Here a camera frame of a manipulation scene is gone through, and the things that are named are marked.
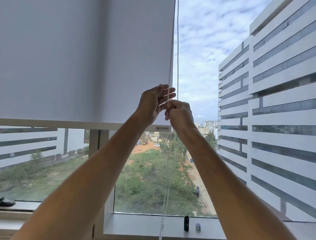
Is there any large white striped building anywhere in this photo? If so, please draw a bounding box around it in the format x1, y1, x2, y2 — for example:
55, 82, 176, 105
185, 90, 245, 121
217, 0, 316, 223

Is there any white window frame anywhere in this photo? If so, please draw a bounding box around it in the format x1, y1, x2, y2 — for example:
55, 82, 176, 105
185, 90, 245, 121
0, 129, 316, 240

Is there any person's right forearm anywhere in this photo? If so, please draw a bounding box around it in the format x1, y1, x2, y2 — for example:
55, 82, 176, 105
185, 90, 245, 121
176, 124, 298, 240

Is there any white bead chain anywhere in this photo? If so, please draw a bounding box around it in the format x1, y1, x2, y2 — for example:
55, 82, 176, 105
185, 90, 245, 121
159, 0, 180, 240

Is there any black object on sill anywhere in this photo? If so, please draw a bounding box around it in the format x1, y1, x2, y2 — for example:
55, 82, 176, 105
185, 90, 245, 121
0, 196, 16, 208

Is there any low white striped building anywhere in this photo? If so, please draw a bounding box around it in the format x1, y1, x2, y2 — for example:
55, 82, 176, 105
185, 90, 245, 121
0, 126, 86, 169

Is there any person's right hand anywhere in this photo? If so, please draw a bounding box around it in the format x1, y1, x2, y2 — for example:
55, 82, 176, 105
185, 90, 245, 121
165, 100, 196, 134

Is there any white roller blind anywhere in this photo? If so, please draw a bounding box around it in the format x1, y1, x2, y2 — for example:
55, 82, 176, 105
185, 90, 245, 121
0, 0, 177, 132

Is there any person's left hand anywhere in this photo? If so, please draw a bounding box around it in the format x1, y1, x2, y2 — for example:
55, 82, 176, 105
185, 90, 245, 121
138, 84, 177, 124

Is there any person's left forearm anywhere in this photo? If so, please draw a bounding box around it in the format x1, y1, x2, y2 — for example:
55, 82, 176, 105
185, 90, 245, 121
10, 112, 155, 240

